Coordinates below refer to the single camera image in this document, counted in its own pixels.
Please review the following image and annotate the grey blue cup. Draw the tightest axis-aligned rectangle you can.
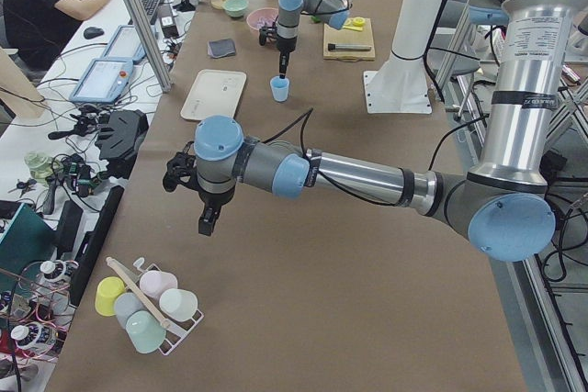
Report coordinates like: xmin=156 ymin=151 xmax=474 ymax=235
xmin=114 ymin=292 xmax=143 ymax=330

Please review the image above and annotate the seated person black shirt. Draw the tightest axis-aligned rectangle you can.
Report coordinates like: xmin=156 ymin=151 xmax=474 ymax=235
xmin=4 ymin=0 xmax=110 ymax=71

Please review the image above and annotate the grey folded cloth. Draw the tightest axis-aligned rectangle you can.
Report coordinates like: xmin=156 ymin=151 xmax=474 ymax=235
xmin=208 ymin=39 xmax=236 ymax=59

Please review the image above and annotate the pink bowl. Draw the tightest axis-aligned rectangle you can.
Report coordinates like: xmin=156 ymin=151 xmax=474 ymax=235
xmin=246 ymin=7 xmax=278 ymax=35

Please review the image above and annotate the teach pendant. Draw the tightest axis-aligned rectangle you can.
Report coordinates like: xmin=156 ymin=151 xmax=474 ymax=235
xmin=69 ymin=57 xmax=134 ymax=104
xmin=102 ymin=25 xmax=146 ymax=64

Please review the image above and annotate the mint green cup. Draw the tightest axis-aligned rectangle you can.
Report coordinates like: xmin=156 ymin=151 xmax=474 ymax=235
xmin=125 ymin=310 xmax=166 ymax=353

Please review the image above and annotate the computer mouse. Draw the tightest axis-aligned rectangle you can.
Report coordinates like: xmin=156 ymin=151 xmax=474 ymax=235
xmin=83 ymin=27 xmax=105 ymax=39

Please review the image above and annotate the mint green bowl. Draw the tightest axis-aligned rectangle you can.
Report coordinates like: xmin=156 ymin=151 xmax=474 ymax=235
xmin=223 ymin=0 xmax=249 ymax=18

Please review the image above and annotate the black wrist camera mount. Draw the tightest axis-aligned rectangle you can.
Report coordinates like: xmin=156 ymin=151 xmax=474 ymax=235
xmin=163 ymin=141 xmax=199 ymax=193
xmin=258 ymin=26 xmax=277 ymax=46

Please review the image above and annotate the pile of clear ice cubes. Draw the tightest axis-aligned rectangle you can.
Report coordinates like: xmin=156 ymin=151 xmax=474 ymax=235
xmin=254 ymin=17 xmax=276 ymax=29

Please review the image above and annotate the wooden rack handle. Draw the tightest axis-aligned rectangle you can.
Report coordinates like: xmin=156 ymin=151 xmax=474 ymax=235
xmin=106 ymin=256 xmax=171 ymax=330

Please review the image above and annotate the white wire cup rack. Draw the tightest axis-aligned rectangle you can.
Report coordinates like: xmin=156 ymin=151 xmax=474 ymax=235
xmin=118 ymin=258 xmax=204 ymax=356

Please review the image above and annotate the bamboo cutting board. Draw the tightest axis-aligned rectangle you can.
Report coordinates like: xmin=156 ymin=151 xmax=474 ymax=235
xmin=322 ymin=18 xmax=376 ymax=61

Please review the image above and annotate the pink cup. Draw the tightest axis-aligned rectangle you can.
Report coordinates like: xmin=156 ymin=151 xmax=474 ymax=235
xmin=139 ymin=270 xmax=178 ymax=300

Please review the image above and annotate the cream rabbit tray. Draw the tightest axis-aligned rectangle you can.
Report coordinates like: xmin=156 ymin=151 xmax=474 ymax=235
xmin=180 ymin=69 xmax=247 ymax=121

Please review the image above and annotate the teach pendant near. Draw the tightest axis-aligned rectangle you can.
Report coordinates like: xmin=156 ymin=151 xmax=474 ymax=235
xmin=69 ymin=57 xmax=134 ymax=104

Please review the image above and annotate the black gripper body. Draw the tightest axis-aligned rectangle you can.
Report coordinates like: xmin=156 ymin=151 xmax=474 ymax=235
xmin=198 ymin=186 xmax=235 ymax=216
xmin=277 ymin=35 xmax=295 ymax=53

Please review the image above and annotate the yellow cup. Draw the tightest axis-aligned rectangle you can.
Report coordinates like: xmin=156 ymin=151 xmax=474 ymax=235
xmin=95 ymin=276 xmax=126 ymax=317

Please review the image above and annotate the light blue plastic cup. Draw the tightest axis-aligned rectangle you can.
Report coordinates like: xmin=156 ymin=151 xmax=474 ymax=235
xmin=269 ymin=75 xmax=290 ymax=103

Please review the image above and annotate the aluminium frame post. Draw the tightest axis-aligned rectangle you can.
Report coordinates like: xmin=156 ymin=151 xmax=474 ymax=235
xmin=123 ymin=0 xmax=172 ymax=93

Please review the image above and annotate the white cup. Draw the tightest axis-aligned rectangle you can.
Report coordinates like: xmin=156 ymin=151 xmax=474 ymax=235
xmin=159 ymin=288 xmax=198 ymax=322

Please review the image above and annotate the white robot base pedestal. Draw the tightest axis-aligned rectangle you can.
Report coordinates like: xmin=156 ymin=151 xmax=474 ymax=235
xmin=364 ymin=0 xmax=443 ymax=115

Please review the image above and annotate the steel muddler black tip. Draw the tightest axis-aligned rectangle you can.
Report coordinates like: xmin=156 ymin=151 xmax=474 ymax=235
xmin=327 ymin=43 xmax=372 ymax=51

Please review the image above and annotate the teach pendant far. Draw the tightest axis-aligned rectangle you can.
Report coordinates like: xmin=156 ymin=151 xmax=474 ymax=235
xmin=102 ymin=25 xmax=146 ymax=64

